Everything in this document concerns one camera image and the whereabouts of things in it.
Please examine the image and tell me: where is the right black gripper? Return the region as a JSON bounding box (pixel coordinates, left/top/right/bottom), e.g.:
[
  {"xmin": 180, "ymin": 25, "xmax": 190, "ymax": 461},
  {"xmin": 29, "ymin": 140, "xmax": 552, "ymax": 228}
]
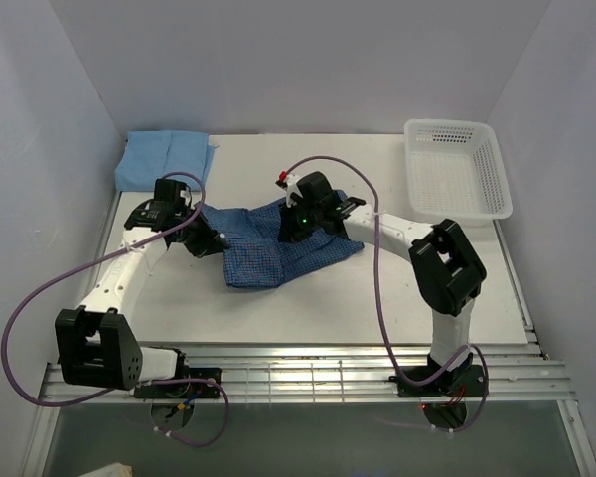
[{"xmin": 278, "ymin": 197, "xmax": 322, "ymax": 244}]

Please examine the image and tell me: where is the blue plaid long sleeve shirt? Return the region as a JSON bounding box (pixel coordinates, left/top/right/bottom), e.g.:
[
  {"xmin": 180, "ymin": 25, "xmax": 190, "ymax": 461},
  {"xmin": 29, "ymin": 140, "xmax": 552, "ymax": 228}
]
[{"xmin": 202, "ymin": 199, "xmax": 365, "ymax": 290}]

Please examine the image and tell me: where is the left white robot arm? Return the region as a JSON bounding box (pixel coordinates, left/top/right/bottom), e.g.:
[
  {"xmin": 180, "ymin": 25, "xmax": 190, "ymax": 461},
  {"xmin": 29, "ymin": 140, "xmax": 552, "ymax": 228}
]
[{"xmin": 55, "ymin": 177, "xmax": 228, "ymax": 398}]

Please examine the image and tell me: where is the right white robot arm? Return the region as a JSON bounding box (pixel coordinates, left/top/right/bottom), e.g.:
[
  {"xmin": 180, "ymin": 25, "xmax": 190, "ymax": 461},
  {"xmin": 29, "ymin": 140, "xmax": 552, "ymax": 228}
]
[{"xmin": 276, "ymin": 172, "xmax": 489, "ymax": 397}]

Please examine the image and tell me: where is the folded light blue shirt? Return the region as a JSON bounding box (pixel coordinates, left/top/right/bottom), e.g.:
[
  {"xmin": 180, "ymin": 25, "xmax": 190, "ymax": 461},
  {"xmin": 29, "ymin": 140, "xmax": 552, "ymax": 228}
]
[{"xmin": 114, "ymin": 130, "xmax": 216, "ymax": 192}]

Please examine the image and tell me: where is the white plastic basket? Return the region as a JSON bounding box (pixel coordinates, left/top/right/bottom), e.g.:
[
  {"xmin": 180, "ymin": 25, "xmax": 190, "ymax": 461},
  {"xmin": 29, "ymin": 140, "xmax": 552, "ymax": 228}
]
[{"xmin": 404, "ymin": 119, "xmax": 513, "ymax": 227}]

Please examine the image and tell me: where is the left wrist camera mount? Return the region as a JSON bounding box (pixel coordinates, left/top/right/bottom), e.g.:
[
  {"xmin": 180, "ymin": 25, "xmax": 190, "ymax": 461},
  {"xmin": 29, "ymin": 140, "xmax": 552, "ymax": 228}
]
[{"xmin": 180, "ymin": 189, "xmax": 192, "ymax": 205}]

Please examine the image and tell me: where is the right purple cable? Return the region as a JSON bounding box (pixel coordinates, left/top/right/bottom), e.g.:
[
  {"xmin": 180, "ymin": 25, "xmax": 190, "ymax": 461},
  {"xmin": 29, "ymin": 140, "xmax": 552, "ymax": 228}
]
[{"xmin": 277, "ymin": 155, "xmax": 491, "ymax": 434}]

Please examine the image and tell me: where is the purple cable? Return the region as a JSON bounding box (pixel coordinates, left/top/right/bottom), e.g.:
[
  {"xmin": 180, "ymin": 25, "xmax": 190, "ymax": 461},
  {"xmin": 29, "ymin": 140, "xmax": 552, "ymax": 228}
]
[
  {"xmin": 5, "ymin": 171, "xmax": 230, "ymax": 448},
  {"xmin": 277, "ymin": 155, "xmax": 491, "ymax": 434}
]

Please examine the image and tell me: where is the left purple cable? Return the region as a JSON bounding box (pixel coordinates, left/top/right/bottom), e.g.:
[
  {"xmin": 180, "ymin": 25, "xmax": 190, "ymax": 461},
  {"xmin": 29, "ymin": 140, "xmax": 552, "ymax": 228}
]
[{"xmin": 5, "ymin": 171, "xmax": 230, "ymax": 448}]

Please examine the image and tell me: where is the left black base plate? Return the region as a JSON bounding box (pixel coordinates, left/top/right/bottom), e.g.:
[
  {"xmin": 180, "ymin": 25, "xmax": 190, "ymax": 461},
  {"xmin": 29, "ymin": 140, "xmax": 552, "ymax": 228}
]
[{"xmin": 133, "ymin": 367, "xmax": 223, "ymax": 400}]

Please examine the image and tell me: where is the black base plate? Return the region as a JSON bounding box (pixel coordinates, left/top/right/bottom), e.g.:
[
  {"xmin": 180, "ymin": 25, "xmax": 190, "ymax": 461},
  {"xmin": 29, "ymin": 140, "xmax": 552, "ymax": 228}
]
[
  {"xmin": 388, "ymin": 363, "xmax": 488, "ymax": 398},
  {"xmin": 133, "ymin": 367, "xmax": 223, "ymax": 400}
]

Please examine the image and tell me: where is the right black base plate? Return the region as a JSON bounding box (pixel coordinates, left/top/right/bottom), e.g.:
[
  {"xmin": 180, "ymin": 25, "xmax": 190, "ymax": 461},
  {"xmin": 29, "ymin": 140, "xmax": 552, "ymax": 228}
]
[{"xmin": 388, "ymin": 363, "xmax": 488, "ymax": 398}]

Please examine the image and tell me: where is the aluminium rail frame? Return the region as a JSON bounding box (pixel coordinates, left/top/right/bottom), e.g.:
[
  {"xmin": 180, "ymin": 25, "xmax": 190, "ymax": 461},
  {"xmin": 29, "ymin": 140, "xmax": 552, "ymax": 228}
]
[{"xmin": 22, "ymin": 317, "xmax": 596, "ymax": 477}]

